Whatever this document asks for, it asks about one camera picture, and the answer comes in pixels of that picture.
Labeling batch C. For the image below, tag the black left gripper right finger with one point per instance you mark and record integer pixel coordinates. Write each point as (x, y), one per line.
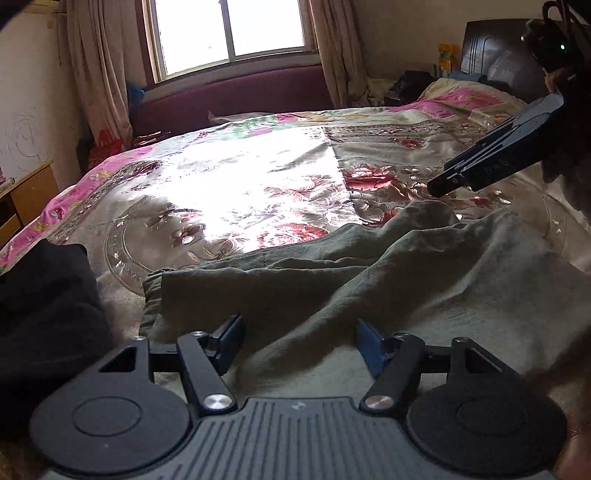
(461, 406)

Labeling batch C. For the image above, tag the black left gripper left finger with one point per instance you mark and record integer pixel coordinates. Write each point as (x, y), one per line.
(136, 407)

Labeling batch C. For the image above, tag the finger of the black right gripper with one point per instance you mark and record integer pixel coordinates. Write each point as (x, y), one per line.
(525, 139)

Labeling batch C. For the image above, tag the grey-green pants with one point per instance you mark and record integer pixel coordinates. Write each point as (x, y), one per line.
(494, 280)

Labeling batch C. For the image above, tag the dark wooden headboard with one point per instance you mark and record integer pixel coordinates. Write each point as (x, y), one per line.
(494, 49)

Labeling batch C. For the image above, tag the black folded garment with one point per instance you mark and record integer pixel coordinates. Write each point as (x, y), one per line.
(52, 327)

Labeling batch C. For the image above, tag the black bag by headboard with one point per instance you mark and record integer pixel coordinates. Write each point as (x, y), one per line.
(408, 88)

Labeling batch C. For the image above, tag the right beige curtain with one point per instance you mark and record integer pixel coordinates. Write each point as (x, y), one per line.
(340, 52)

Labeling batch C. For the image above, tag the beige curtain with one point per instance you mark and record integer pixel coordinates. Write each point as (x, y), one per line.
(95, 40)
(340, 52)

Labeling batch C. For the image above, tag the wooden side cabinet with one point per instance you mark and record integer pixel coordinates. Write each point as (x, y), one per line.
(24, 200)

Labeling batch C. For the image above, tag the floral satin bedspread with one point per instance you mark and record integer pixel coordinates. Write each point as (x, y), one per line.
(275, 181)

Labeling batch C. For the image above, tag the red plastic bag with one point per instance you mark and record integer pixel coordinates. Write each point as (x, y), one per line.
(107, 146)

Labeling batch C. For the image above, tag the maroon upholstered bench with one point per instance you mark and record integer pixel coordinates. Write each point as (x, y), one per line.
(294, 89)

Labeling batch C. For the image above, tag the blue bag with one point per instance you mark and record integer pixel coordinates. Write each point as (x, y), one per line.
(135, 95)

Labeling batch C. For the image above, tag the window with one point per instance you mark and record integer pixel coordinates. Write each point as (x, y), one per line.
(182, 37)

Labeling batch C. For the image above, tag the left beige curtain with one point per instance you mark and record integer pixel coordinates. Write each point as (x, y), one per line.
(95, 40)

